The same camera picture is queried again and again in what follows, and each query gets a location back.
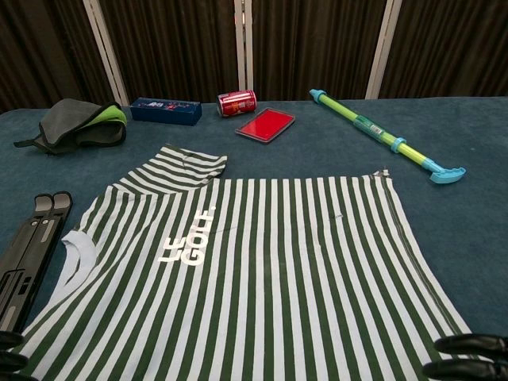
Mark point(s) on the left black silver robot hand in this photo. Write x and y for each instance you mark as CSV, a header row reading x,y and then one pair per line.
x,y
10,361

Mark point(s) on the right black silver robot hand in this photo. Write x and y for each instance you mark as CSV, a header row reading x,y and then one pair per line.
x,y
476,369

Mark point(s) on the black white striped shirt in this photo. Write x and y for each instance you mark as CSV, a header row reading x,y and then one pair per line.
x,y
258,278

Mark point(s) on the black folding laptop stand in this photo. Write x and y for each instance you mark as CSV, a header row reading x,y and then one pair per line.
x,y
28,254

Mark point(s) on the grey green folded cloth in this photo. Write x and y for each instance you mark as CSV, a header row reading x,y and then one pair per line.
x,y
67,119

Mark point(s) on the teal yellow long stick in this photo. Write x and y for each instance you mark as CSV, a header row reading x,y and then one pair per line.
x,y
373,129

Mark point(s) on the long blue printed box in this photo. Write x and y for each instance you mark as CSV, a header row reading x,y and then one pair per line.
x,y
166,111

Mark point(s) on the dark pleated curtain panel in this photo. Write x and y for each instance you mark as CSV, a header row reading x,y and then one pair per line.
x,y
448,47
39,47
317,47
174,47

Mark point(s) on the red flat ink pad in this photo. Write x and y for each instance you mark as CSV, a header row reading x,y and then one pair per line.
x,y
265,125

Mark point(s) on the red soda can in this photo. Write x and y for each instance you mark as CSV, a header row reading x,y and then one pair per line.
x,y
236,104

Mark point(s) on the white partition frame post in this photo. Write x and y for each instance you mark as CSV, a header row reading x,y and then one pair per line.
x,y
239,47
383,47
105,51

